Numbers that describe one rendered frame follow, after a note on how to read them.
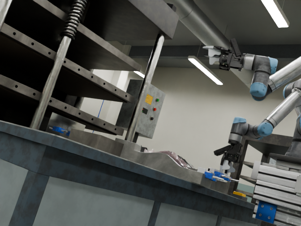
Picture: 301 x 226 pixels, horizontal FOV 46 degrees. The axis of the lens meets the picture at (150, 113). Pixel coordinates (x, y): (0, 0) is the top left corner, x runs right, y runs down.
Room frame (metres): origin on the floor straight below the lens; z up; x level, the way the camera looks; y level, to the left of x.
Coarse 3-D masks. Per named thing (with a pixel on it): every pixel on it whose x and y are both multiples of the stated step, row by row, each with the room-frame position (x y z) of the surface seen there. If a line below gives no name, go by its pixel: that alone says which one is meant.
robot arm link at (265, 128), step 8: (296, 88) 1.98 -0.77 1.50; (288, 96) 1.99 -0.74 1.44; (296, 96) 1.97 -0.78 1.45; (280, 104) 1.98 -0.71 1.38; (288, 104) 1.96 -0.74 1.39; (296, 104) 1.97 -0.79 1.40; (272, 112) 1.98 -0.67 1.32; (280, 112) 1.96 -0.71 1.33; (288, 112) 1.97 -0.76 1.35; (264, 120) 1.98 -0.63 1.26; (272, 120) 1.96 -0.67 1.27; (280, 120) 1.97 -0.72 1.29; (256, 128) 1.99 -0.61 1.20; (264, 128) 1.93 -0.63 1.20; (272, 128) 1.94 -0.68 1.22
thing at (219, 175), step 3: (210, 168) 2.03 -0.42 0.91; (213, 168) 2.02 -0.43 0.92; (210, 171) 2.03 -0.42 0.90; (213, 171) 2.01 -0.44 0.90; (216, 171) 2.03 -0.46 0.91; (216, 174) 2.00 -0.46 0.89; (219, 174) 1.99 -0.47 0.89; (222, 174) 2.01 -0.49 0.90; (219, 177) 1.99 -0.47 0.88; (222, 177) 2.01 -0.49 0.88; (225, 177) 1.99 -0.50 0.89; (228, 177) 1.97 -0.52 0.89
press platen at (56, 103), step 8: (0, 80) 1.81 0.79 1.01; (8, 80) 1.84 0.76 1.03; (8, 88) 1.87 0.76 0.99; (16, 88) 1.89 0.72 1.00; (24, 88) 1.92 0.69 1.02; (32, 96) 1.97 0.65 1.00; (48, 104) 2.06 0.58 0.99; (56, 104) 2.10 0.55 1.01; (64, 104) 2.14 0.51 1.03; (64, 112) 2.18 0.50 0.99; (72, 112) 2.19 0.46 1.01; (80, 112) 2.24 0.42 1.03; (88, 120) 2.30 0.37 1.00; (96, 120) 2.35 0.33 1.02; (104, 128) 2.42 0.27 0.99; (112, 128) 2.47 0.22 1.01; (120, 128) 2.53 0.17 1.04
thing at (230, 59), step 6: (222, 54) 1.67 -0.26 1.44; (228, 54) 1.65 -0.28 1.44; (234, 54) 1.66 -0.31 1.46; (222, 60) 1.66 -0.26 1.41; (228, 60) 1.64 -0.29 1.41; (234, 60) 1.66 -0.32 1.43; (240, 60) 1.65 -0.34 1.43; (222, 66) 1.69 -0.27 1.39; (228, 66) 1.66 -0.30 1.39; (234, 66) 1.65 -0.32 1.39; (240, 66) 1.64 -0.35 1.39
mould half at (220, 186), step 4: (192, 168) 2.05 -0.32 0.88; (212, 184) 2.01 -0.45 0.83; (216, 184) 2.05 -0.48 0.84; (220, 184) 2.08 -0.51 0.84; (224, 184) 2.12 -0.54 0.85; (228, 184) 2.16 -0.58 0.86; (212, 188) 2.02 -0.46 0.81; (216, 188) 2.06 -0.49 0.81; (220, 188) 2.09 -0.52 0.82; (224, 188) 2.13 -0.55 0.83; (228, 188) 2.17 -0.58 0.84; (224, 192) 2.14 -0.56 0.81
